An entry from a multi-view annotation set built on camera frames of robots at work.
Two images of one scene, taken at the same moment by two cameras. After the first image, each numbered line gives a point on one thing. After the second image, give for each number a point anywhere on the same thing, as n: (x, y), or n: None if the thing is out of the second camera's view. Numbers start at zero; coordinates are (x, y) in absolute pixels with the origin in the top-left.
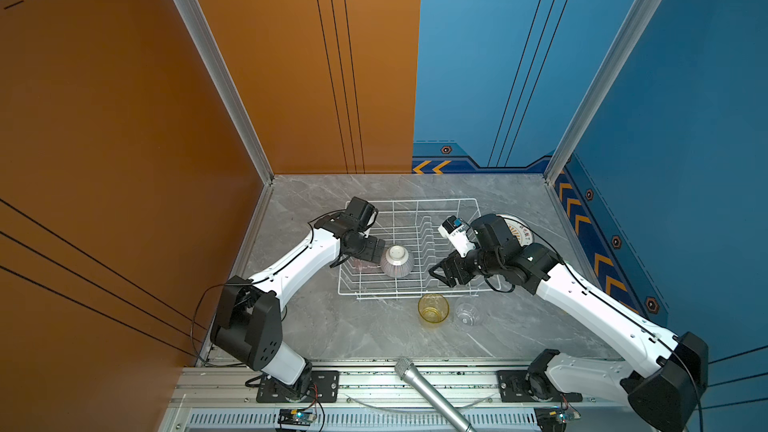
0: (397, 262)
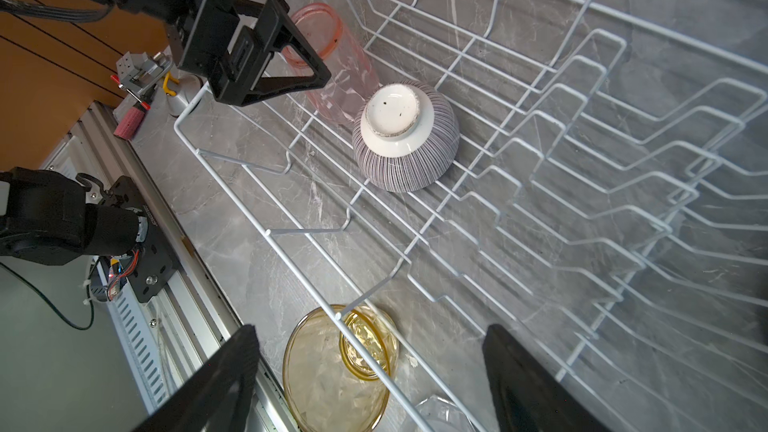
0: (405, 136)
